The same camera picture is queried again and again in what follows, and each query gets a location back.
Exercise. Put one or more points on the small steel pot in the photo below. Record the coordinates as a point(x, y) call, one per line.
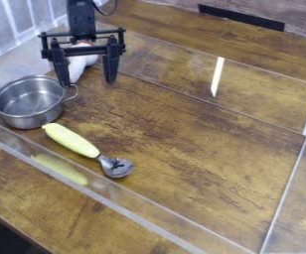
point(32, 101)

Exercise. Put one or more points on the clear acrylic barrier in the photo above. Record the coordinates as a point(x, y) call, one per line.
point(213, 131)

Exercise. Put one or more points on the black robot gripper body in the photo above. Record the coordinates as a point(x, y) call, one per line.
point(82, 30)

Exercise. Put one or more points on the black bar on table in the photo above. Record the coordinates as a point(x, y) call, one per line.
point(244, 18)

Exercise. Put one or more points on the green handled metal spoon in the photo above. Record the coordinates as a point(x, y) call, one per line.
point(114, 167)

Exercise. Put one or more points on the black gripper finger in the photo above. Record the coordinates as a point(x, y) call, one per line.
point(59, 62)
point(110, 60)

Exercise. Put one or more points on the white toy mushroom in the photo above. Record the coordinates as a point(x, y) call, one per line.
point(78, 63)

